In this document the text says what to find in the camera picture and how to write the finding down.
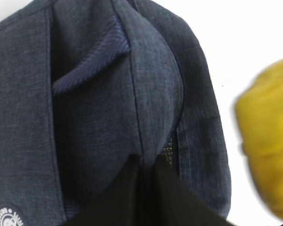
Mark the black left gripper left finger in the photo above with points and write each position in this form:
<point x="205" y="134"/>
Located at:
<point x="118" y="204"/>

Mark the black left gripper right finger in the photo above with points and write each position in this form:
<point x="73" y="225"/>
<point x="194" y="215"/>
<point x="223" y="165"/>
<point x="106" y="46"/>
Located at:
<point x="175" y="204"/>

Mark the dark blue fabric lunch bag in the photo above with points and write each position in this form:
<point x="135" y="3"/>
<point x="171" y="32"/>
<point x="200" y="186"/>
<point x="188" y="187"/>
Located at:
<point x="86" y="83"/>

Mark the yellow toy squash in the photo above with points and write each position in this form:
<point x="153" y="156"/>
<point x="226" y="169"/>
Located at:
<point x="259" y="115"/>

